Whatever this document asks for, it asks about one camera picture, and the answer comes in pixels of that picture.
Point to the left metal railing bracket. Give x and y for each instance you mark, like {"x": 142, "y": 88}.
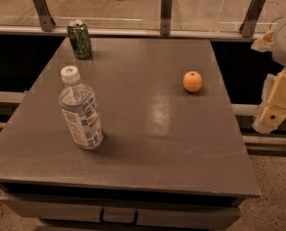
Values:
{"x": 46, "y": 21}

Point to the right metal railing bracket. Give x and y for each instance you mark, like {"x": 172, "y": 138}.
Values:
{"x": 254, "y": 10}

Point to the green soda can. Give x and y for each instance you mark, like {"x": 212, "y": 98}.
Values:
{"x": 79, "y": 39}

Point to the grey drawer with handle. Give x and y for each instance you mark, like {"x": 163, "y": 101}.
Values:
{"x": 62, "y": 213}

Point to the middle metal railing bracket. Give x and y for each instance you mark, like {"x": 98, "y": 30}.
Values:
{"x": 165, "y": 18}

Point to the metal railing bracket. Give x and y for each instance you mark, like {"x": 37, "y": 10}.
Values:
{"x": 254, "y": 10}
{"x": 46, "y": 21}
{"x": 165, "y": 18}

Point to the clear plastic water bottle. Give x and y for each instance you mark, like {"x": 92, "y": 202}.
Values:
{"x": 78, "y": 103}

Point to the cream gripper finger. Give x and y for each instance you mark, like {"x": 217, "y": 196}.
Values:
{"x": 265, "y": 43}
{"x": 272, "y": 110}

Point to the horizontal metal railing bar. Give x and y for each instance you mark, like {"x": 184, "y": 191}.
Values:
{"x": 61, "y": 31}

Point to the orange fruit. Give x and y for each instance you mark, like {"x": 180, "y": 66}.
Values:
{"x": 192, "y": 81}

